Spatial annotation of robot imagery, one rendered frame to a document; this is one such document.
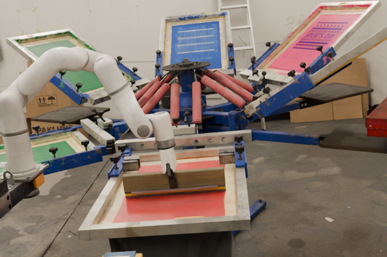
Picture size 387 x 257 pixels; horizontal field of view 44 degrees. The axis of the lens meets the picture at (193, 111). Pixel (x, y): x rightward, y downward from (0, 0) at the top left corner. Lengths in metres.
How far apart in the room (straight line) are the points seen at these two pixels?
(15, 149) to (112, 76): 0.44
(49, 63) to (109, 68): 0.21
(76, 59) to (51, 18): 4.83
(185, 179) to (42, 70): 0.68
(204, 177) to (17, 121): 0.73
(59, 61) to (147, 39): 4.56
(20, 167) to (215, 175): 0.74
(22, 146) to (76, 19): 4.69
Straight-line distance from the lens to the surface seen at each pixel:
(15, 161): 1.91
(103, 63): 1.79
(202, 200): 1.89
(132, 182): 1.96
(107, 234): 1.71
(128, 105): 1.78
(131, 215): 1.85
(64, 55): 1.77
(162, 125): 1.84
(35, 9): 6.65
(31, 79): 1.83
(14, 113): 1.86
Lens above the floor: 1.72
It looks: 14 degrees down
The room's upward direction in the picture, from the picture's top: 6 degrees counter-clockwise
